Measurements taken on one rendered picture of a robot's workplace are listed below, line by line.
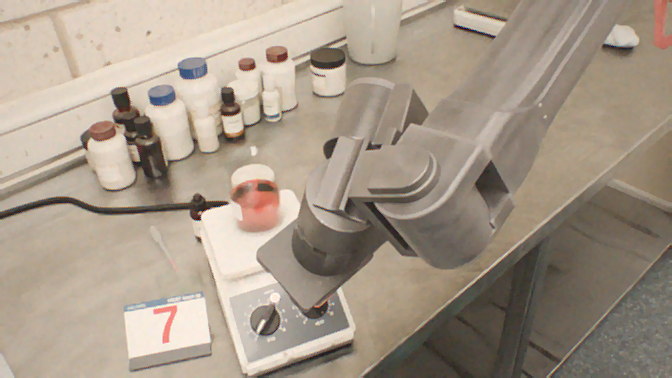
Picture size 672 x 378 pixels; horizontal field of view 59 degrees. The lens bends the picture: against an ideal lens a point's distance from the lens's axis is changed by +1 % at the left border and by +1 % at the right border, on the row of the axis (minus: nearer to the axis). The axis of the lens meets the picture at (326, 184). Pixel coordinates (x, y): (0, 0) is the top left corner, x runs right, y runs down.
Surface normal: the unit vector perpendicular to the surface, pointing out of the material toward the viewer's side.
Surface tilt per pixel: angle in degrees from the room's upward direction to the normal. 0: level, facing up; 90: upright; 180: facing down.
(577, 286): 0
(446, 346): 0
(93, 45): 90
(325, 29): 90
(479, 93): 21
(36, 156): 90
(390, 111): 31
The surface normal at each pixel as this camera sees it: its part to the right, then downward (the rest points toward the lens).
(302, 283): 0.14, -0.42
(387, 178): -0.51, -0.55
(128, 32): 0.67, 0.43
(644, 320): -0.04, -0.80
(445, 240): 0.15, 0.69
